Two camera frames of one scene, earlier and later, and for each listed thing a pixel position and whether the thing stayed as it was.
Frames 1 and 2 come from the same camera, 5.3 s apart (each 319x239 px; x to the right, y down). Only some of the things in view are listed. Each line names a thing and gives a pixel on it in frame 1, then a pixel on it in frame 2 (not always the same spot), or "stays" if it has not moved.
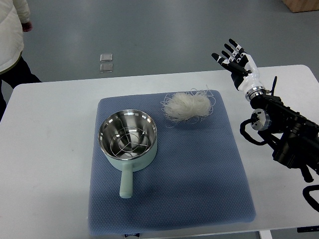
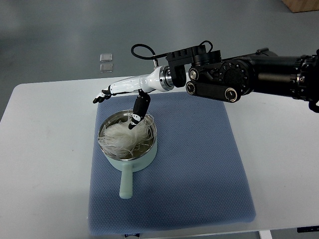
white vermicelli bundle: [192, 106] to [120, 140]
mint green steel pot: [128, 139] stays
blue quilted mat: [198, 178] stays
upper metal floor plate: [106, 57] stays
